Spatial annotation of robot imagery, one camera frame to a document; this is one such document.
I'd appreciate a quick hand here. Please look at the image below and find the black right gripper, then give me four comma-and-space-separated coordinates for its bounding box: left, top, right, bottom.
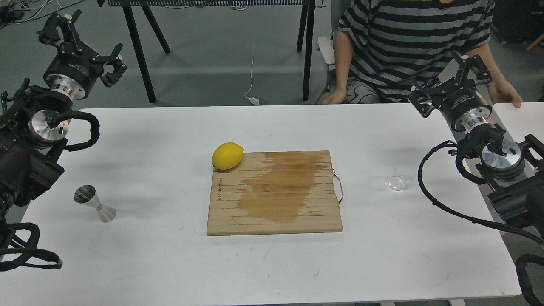
408, 52, 492, 131

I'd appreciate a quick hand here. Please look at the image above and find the floor cables bundle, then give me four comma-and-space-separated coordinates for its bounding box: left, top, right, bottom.
0, 0, 85, 26

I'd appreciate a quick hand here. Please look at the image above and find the clear glass cup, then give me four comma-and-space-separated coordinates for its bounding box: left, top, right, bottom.
387, 165, 415, 191

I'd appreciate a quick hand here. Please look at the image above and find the white office chair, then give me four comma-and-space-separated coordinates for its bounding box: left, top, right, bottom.
315, 32, 337, 104

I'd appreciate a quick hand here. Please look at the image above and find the white side table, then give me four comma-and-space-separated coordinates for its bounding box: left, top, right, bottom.
493, 102, 544, 142

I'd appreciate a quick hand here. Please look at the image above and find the steel jigger measuring cup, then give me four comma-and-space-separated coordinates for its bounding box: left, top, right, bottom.
73, 184, 116, 223

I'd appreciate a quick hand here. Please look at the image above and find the black metal table frame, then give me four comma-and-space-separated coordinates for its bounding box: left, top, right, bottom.
97, 0, 327, 104

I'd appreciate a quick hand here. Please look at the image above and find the person in striped shirt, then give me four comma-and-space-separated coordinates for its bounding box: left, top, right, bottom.
323, 0, 523, 108

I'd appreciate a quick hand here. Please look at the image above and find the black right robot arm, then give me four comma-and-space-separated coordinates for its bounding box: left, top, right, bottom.
408, 52, 544, 246

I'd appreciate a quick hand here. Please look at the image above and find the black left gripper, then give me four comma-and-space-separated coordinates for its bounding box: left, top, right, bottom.
37, 10, 127, 99

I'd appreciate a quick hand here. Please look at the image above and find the wooden cutting board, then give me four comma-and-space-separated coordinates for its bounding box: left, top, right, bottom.
207, 150, 343, 236

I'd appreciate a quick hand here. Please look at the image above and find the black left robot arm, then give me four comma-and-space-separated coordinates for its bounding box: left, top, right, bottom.
0, 10, 127, 271

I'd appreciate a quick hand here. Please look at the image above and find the yellow lemon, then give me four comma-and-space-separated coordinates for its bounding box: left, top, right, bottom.
212, 142, 244, 170

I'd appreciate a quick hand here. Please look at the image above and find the white cable with plug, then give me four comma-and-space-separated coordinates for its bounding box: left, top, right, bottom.
244, 34, 261, 106

